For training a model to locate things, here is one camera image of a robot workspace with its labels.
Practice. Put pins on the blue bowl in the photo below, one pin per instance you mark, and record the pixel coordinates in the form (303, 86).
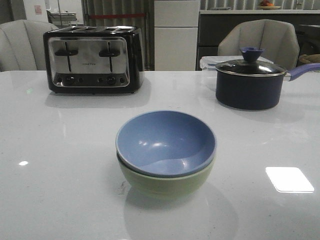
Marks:
(165, 144)

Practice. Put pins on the green bowl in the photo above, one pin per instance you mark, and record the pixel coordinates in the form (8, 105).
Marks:
(166, 188)

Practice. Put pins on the clear plastic container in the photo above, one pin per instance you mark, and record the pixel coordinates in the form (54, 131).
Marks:
(208, 62)

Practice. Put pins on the dark blue saucepan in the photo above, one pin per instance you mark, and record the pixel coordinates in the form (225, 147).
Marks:
(253, 92)

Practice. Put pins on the black and chrome toaster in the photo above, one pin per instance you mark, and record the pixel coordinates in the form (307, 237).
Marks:
(94, 59)

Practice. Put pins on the white refrigerator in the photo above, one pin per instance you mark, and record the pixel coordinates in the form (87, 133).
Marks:
(175, 34)

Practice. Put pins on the dark kitchen counter cabinet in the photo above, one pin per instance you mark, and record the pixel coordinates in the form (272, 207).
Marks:
(215, 25)

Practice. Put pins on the glass pot lid blue knob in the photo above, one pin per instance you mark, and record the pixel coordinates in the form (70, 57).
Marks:
(252, 53)

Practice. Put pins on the grey chair right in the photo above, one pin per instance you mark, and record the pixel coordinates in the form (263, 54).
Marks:
(277, 38)

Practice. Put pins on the grey chair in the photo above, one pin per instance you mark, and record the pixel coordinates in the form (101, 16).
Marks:
(277, 38)
(22, 45)

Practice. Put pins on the grey chair left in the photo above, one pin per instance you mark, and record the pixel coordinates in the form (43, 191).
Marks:
(22, 45)

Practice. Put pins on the fruit plate on counter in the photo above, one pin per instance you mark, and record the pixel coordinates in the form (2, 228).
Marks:
(267, 5)

